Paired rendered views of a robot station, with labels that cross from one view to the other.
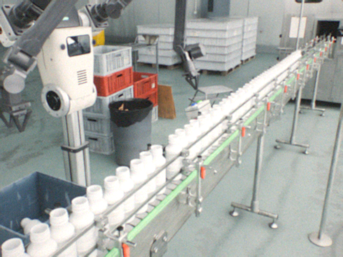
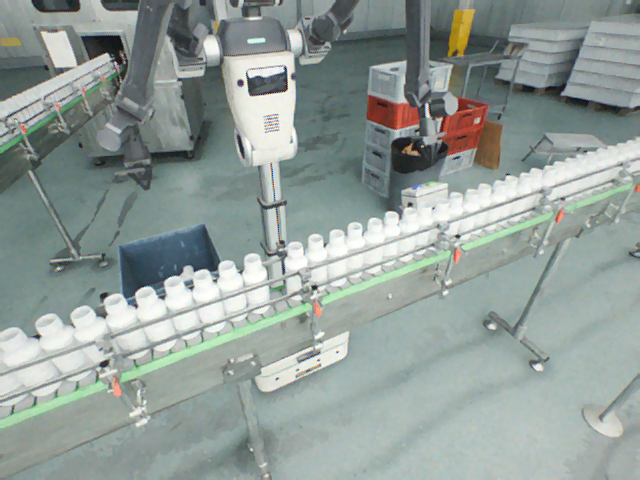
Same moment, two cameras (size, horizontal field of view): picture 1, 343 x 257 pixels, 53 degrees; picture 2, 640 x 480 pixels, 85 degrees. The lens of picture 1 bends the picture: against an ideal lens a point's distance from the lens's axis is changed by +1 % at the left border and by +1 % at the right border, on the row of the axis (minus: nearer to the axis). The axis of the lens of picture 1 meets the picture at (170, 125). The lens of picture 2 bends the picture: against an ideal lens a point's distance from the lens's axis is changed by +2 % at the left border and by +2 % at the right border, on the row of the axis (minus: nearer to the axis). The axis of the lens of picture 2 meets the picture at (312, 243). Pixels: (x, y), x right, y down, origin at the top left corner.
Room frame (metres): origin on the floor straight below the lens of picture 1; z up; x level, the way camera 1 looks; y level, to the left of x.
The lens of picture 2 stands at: (0.58, -0.45, 1.68)
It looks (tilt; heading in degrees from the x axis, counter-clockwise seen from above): 37 degrees down; 35
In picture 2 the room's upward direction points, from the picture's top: 1 degrees counter-clockwise
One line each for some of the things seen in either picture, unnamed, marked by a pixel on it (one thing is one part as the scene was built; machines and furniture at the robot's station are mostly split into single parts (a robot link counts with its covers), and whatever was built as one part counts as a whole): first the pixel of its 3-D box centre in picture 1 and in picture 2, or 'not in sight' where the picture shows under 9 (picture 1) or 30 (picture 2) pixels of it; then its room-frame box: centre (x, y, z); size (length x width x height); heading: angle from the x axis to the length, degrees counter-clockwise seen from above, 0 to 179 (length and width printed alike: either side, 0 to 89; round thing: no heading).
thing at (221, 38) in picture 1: (214, 45); (630, 62); (8.33, -1.06, 0.59); 1.24 x 1.03 x 1.17; 153
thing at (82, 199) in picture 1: (82, 229); (96, 338); (0.70, 0.22, 1.08); 0.06 x 0.06 x 0.17
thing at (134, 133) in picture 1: (132, 133); (413, 181); (3.27, 0.39, 0.32); 0.45 x 0.45 x 0.64
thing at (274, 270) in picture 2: not in sight; (279, 274); (1.58, 0.48, 0.49); 0.13 x 0.13 x 0.40; 61
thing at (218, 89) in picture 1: (209, 100); (560, 154); (4.88, -0.58, 0.21); 0.61 x 0.47 x 0.41; 24
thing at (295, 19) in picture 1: (297, 27); not in sight; (5.40, -1.93, 1.22); 0.23 x 0.03 x 0.32; 61
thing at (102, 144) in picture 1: (108, 134); (396, 173); (3.77, 0.74, 0.11); 0.61 x 0.41 x 0.22; 157
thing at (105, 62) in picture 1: (103, 59); (408, 79); (3.77, 0.74, 1.00); 0.61 x 0.41 x 0.22; 158
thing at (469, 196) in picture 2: (230, 112); (466, 214); (1.63, -0.30, 1.08); 0.06 x 0.06 x 0.17
